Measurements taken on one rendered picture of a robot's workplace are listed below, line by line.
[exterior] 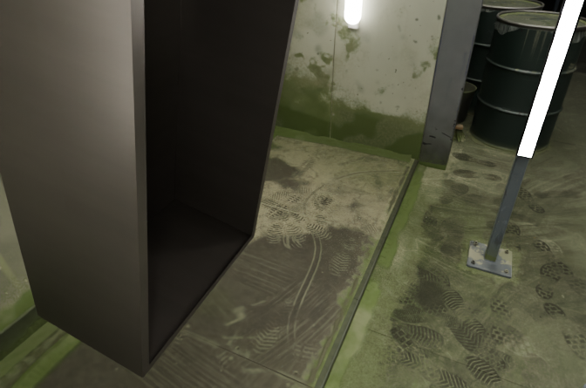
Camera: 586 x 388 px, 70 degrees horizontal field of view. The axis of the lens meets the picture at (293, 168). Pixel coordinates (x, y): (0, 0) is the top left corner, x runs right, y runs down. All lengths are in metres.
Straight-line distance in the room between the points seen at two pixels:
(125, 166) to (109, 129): 0.07
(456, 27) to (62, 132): 2.25
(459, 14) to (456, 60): 0.26
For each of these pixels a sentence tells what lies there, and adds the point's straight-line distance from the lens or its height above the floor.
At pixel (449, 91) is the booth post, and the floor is 0.55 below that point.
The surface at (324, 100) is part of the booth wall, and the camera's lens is 3.00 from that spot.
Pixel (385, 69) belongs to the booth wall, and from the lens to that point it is 2.80.
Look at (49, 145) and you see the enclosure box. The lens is 0.86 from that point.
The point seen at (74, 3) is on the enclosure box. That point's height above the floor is 1.36.
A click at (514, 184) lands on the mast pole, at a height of 0.46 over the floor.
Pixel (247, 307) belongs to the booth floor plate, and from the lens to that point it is 1.88.
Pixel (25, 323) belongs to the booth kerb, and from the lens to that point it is 1.99.
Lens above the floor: 1.46
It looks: 31 degrees down
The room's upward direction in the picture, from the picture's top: straight up
